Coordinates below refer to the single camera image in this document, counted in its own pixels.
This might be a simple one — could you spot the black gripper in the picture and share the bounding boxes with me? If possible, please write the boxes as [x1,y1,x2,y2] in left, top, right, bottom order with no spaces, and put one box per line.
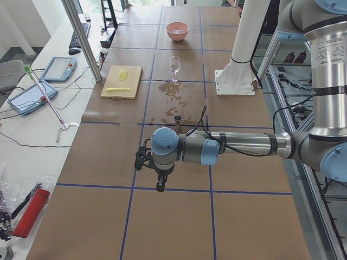
[134,139,166,192]

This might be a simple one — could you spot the steel cocktail jigger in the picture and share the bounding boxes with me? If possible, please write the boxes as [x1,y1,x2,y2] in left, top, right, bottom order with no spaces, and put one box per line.
[174,114,182,132]

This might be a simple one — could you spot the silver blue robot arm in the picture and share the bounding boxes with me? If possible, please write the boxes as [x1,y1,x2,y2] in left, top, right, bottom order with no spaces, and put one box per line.
[134,1,346,192]

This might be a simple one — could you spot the clear wine glass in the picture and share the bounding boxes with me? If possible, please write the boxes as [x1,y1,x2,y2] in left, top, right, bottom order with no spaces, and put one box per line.
[169,56,181,86]

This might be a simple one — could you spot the pink bowl of ice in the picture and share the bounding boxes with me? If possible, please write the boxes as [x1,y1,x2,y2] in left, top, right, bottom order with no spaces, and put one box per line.
[166,22,189,42]

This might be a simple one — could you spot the yellow plastic knife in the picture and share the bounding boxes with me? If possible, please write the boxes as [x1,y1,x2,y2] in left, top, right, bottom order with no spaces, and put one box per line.
[106,87,132,92]

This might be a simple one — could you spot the bamboo cutting board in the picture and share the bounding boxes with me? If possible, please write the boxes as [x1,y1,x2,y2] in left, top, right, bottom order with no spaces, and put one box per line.
[100,66,142,100]

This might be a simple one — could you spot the pink reacher grabber stick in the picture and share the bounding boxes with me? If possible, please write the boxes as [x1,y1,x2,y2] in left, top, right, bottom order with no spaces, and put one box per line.
[24,66,80,144]

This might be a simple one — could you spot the blue teach pendant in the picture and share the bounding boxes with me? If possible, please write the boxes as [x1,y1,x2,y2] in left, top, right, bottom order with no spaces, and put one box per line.
[41,57,76,82]
[7,80,58,115]

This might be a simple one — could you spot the red thermos bottle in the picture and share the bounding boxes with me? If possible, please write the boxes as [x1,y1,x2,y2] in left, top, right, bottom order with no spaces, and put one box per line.
[12,188,50,238]

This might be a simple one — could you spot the black computer mouse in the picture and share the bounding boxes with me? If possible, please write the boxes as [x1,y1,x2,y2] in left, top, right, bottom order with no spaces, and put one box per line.
[68,47,81,55]

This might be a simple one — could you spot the black keyboard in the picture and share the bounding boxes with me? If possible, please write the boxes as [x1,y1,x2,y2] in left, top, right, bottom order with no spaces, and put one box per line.
[68,22,92,49]

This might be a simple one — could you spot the aluminium frame post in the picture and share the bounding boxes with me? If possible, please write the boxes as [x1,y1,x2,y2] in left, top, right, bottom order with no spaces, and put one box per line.
[61,0,103,82]

